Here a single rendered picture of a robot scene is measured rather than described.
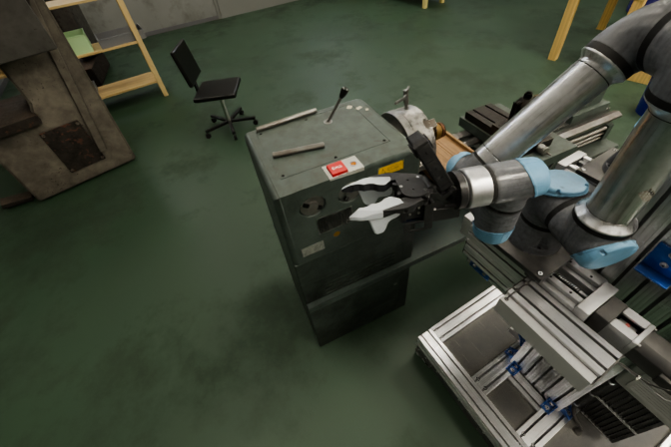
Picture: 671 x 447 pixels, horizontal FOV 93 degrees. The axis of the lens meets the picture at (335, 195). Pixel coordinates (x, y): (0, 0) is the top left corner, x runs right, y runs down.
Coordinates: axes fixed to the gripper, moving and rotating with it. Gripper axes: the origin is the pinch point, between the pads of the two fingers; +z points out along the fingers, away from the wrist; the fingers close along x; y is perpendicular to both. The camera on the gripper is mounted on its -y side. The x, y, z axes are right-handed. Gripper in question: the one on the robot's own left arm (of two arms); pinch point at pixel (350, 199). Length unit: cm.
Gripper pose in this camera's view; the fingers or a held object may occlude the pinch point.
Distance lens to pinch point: 56.4
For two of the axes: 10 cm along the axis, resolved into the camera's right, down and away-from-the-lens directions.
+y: 1.1, 8.0, 5.9
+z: -9.8, 1.7, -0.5
